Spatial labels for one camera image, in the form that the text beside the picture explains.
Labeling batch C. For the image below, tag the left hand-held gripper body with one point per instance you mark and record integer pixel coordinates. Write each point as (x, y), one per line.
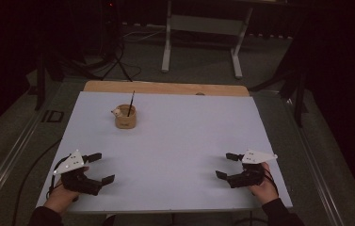
(81, 182)

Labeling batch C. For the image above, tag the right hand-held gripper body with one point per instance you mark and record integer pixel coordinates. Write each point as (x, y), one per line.
(249, 177)

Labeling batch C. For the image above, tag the wooden pen holder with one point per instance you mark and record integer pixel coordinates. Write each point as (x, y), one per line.
(125, 119)

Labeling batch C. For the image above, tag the black pen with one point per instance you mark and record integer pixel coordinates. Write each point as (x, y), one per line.
(131, 105)

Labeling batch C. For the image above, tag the person's right hand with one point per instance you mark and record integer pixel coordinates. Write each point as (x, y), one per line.
(266, 190)

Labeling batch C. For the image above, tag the person's left hand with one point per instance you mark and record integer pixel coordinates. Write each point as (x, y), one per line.
(59, 199)

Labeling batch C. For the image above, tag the black floor plate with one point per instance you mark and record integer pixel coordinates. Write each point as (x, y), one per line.
(52, 116)

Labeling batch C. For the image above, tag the white table mat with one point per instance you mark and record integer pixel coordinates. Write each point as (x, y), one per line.
(178, 132)

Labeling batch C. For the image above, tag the black metal stand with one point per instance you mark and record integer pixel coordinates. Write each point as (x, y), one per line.
(41, 84)
(299, 94)

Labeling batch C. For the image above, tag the wooden table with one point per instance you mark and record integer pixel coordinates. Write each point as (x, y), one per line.
(165, 88)

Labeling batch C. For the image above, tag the black tripod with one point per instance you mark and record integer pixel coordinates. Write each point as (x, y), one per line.
(114, 47)

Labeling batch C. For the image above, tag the white metal stand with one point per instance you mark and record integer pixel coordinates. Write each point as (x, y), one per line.
(206, 25)

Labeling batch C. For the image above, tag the metal floor rail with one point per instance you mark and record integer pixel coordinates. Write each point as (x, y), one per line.
(5, 166)
(316, 169)

